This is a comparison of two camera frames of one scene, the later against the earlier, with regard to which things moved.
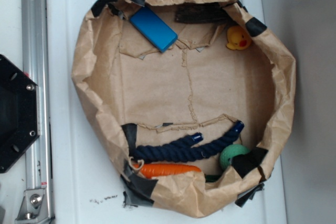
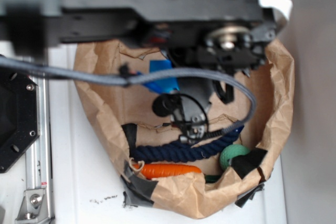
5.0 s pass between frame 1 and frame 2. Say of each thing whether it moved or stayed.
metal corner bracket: stayed
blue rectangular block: moved
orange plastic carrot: stayed
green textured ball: stayed
